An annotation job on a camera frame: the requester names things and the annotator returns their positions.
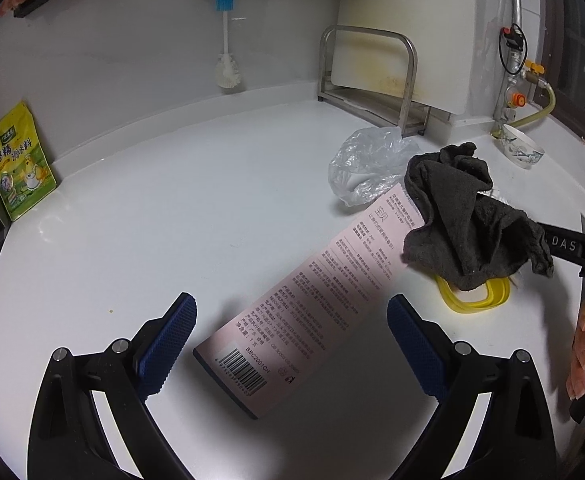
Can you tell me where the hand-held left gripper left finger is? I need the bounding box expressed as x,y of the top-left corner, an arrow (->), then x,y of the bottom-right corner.
27,291 -> 198,480

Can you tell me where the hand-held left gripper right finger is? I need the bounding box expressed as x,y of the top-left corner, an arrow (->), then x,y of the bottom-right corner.
386,294 -> 558,480

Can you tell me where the long pink carton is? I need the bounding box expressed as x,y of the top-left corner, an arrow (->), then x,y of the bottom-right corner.
193,195 -> 425,420

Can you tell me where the dark grey cloth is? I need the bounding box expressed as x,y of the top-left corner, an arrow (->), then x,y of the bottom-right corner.
403,142 -> 555,293

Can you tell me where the clear plastic bag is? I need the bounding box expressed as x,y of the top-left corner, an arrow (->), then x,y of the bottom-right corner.
327,127 -> 420,208

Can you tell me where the white patterned bowl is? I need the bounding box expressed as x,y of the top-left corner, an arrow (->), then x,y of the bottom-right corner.
502,122 -> 547,170

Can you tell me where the yellow seasoning pouch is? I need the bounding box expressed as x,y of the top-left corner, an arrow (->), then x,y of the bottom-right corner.
0,101 -> 58,222

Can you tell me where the stainless steel rack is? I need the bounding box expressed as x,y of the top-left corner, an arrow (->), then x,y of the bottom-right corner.
317,25 -> 432,136

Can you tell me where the metal gas pipe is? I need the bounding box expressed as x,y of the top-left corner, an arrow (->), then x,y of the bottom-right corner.
492,0 -> 529,141

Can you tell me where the white cutting board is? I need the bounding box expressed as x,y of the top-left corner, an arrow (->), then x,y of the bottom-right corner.
331,0 -> 478,113

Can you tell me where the white bottle brush blue top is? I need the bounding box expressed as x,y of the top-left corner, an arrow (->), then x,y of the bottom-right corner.
215,0 -> 244,90

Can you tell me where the yellow gas hose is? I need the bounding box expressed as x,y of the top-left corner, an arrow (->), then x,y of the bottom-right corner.
509,85 -> 557,128

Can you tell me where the yellow handled gas valve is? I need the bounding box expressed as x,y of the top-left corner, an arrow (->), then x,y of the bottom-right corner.
519,60 -> 545,86

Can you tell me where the black cable with red clip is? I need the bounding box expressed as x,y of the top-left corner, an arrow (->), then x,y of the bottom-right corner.
497,22 -> 528,76

